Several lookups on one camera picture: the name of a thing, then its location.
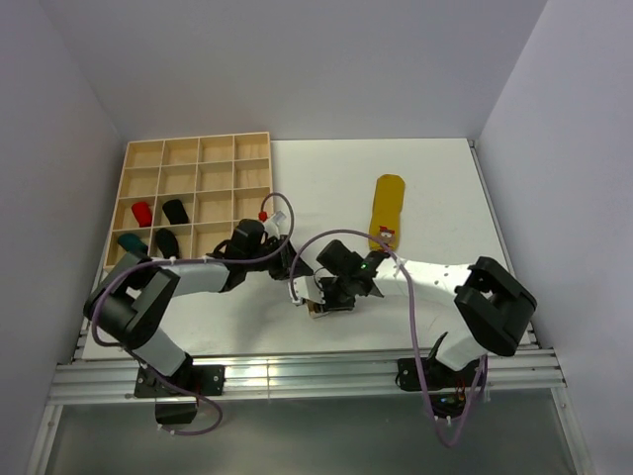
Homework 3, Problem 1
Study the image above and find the yellow cartoon sock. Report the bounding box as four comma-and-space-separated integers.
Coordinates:
369, 174, 406, 251

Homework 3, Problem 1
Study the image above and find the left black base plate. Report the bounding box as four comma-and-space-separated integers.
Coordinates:
134, 365, 226, 399

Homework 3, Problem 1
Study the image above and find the teal rolled sock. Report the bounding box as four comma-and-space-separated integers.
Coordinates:
117, 233, 148, 260

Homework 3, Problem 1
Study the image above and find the wooden compartment tray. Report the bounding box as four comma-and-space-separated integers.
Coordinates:
103, 132, 275, 271

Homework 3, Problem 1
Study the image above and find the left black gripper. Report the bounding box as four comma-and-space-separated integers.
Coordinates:
244, 235, 312, 281

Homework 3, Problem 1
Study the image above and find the black rolled sock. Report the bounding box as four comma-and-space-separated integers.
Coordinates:
155, 228, 180, 259
162, 199, 190, 226

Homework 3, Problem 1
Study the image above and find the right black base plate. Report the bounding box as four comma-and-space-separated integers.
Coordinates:
395, 357, 480, 392

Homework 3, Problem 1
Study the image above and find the black rolled sock lower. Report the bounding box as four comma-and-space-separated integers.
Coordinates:
155, 228, 180, 259

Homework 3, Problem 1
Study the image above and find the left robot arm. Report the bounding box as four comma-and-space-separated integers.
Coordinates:
83, 219, 292, 395

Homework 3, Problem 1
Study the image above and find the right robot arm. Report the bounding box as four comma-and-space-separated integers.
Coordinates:
316, 239, 537, 386

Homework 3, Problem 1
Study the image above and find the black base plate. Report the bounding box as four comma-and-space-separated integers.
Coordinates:
134, 365, 226, 399
395, 357, 480, 392

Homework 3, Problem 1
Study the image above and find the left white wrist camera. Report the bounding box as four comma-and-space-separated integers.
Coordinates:
258, 211, 287, 238

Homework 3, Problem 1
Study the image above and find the aluminium front rail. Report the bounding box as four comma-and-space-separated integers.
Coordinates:
46, 347, 566, 406

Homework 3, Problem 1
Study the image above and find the black rolled sock upper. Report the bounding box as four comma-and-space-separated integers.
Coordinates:
162, 199, 190, 226

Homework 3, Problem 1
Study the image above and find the red rolled sock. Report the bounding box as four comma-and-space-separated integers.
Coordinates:
131, 201, 152, 228

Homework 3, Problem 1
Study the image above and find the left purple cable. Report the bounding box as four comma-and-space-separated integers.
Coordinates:
91, 191, 297, 437

